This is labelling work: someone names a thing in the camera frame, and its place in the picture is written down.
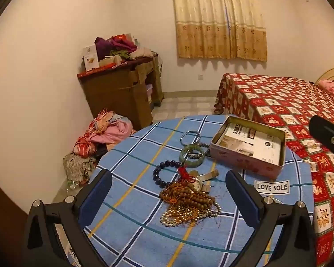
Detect silver wristwatch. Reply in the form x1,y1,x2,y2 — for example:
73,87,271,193
189,170,220,194

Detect red tassel charm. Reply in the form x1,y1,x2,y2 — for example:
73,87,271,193
178,165,191,182

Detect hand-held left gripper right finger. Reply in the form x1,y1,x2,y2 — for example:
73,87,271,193
225,169,315,267

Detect white pearl necklace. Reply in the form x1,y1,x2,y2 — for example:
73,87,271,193
160,202,222,227

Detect silver bangle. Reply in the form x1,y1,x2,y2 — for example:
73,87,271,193
180,131,201,146

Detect pink tin box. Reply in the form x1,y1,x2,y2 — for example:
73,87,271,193
210,116,286,181

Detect olive green cloth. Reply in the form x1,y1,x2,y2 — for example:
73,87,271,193
110,49,131,61

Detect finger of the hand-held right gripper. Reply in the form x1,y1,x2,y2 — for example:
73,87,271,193
308,115,334,180

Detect white printed box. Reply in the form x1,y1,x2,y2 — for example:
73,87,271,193
83,44,100,71

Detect pink cloth pile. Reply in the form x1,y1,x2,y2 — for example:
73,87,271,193
72,108,134,156

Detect brown wooden bead necklace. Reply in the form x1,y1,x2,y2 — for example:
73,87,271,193
159,182,216,209

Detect dark blue bead bracelet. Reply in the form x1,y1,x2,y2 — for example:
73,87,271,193
153,160,185,189

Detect brown wooden cabinet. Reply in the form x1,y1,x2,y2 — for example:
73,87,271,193
77,56,165,131

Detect small cream box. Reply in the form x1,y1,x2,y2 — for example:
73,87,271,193
99,56,121,68

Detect purple cloth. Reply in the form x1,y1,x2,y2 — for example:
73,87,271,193
95,37,114,59

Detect beige patterned curtain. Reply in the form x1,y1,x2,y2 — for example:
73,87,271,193
170,0,268,62

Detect green jade bangle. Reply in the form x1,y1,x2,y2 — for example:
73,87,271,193
179,145,206,168

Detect red checkered blanket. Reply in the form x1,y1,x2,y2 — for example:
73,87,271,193
214,73,334,267

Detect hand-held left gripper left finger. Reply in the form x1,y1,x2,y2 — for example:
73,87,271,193
24,169,113,267

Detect red flat box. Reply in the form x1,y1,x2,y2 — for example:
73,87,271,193
77,63,123,77

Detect grey patterned cloth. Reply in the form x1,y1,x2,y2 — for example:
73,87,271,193
63,153,96,185

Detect grey bead bracelet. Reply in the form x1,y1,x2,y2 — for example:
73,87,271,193
188,142,210,159

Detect magenta cloth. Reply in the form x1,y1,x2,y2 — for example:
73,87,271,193
110,37,137,52

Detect beige cloth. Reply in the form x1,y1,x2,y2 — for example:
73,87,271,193
129,48,154,60

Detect cream headboard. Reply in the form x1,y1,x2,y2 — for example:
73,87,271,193
314,67,334,85

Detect orange red box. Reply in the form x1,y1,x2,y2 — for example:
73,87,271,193
111,34,134,43

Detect printed papers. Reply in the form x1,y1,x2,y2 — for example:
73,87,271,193
218,122,282,164

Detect gold bead necklace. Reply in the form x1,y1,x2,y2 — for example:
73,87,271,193
167,204,209,224

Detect blue plaid tablecloth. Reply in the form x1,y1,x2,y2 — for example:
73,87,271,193
51,115,315,267

